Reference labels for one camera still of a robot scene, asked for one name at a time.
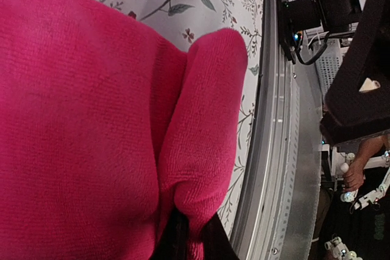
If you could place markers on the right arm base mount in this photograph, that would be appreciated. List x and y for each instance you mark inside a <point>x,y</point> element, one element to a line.
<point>296,16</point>

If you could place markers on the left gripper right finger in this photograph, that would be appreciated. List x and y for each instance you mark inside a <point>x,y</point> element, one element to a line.
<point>215,241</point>

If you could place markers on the operator bare hand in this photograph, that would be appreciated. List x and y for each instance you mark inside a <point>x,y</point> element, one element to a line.
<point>354,177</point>

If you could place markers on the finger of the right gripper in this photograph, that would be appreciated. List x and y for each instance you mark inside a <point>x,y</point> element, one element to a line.
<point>358,98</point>

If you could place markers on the pink towel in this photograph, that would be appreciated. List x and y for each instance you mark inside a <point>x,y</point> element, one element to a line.
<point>106,127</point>

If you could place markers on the white teleoperation controller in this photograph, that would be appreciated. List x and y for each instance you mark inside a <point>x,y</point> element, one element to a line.
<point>335,246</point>

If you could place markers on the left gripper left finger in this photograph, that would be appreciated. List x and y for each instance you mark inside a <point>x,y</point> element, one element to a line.
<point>173,242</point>

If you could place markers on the aluminium front rail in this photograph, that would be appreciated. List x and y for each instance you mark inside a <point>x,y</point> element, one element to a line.
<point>277,209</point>

